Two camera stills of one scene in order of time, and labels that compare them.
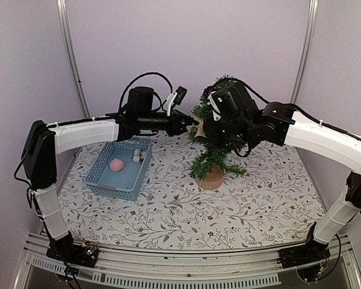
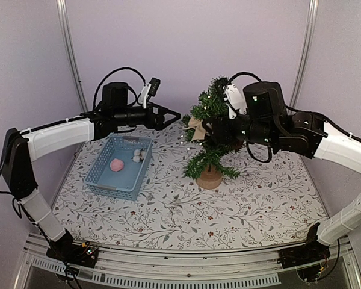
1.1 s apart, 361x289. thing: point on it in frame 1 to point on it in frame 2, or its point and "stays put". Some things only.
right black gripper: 212,135 stays put
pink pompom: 116,165 stays put
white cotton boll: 138,155 stays put
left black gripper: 176,126 to 159,123
